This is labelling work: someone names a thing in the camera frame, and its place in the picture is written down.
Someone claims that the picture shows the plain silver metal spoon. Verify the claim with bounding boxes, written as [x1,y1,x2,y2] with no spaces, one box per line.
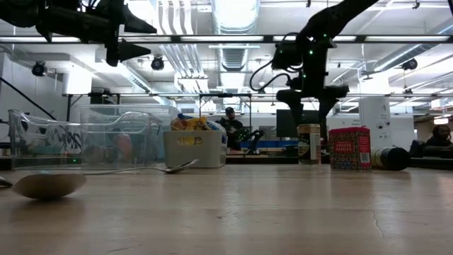
[83,159,199,175]

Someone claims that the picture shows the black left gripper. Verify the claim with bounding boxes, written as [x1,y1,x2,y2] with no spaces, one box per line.
[35,0,158,68]

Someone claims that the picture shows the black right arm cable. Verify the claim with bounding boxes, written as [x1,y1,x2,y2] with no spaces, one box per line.
[248,59,297,94]

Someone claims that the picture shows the background table with items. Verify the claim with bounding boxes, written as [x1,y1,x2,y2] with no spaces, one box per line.
[226,147,300,165]

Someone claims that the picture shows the red smoked paprika tin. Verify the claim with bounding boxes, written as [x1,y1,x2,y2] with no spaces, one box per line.
[328,126,372,171]

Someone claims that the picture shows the clear plastic bin with handles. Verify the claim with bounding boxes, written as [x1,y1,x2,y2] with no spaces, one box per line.
[7,109,164,170]

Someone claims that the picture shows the white pillar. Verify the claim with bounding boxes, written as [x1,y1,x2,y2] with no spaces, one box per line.
[359,97,392,149]

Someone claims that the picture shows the person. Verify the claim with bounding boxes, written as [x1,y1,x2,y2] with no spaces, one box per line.
[216,106,246,151]
[409,124,453,159]

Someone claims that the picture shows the black ceiling-hung camera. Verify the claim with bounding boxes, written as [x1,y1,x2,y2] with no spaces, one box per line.
[31,60,47,77]
[150,55,166,72]
[401,57,419,71]

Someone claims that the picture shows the black right wrist camera housing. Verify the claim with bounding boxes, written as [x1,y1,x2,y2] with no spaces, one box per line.
[270,40,305,72]

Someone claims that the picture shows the black monitor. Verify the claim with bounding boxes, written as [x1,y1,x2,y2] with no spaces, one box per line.
[275,109,325,140]

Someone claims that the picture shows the black background station frame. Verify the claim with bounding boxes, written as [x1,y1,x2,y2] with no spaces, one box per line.
[63,91,453,125]

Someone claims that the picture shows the oregano jar green label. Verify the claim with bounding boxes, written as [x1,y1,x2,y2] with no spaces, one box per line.
[297,123,323,166]

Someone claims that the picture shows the yellow snack bag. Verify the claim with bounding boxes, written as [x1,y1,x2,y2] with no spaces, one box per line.
[171,116,214,147]

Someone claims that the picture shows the dark glass spice bottle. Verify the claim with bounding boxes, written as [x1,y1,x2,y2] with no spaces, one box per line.
[370,147,411,171]

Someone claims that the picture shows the white plastic basket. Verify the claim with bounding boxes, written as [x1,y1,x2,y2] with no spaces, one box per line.
[163,130,228,169]

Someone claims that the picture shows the translucent plastic storage tub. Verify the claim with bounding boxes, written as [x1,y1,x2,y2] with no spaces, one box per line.
[75,103,180,167]

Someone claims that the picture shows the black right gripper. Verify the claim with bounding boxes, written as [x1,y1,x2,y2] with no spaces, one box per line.
[276,70,350,143]

